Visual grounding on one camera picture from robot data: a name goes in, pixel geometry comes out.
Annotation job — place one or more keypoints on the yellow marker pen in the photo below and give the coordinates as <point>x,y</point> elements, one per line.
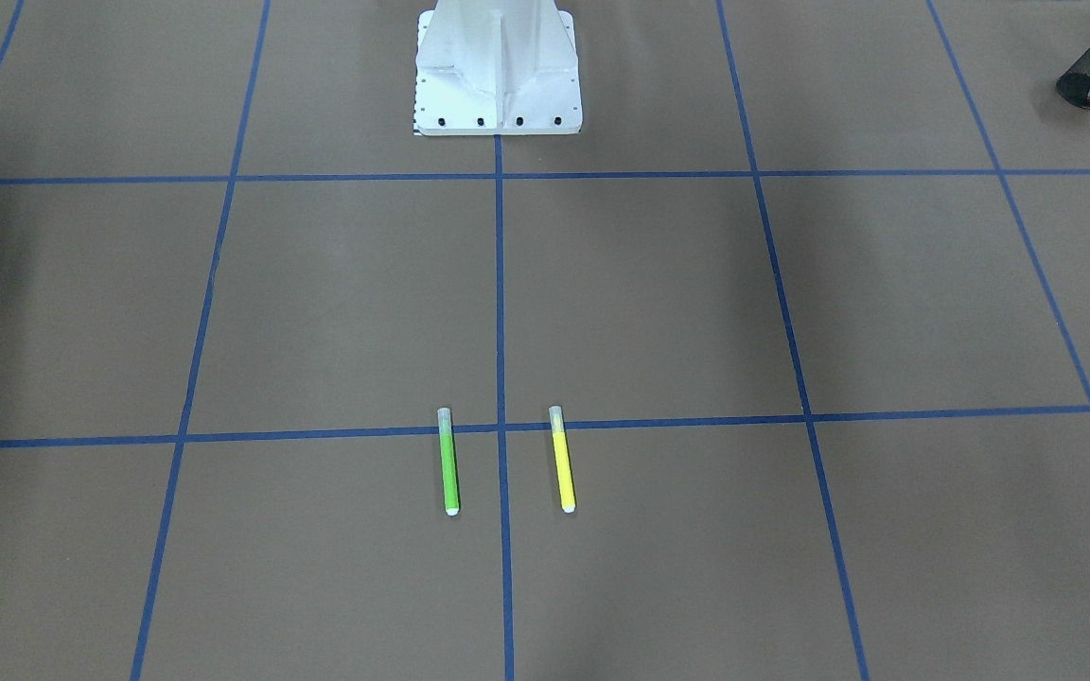
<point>562,460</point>

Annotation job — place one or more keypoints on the green marker pen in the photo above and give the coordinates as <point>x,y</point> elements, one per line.
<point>448,461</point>

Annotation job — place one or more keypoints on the white metal mount base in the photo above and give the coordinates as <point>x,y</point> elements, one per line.
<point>497,68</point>

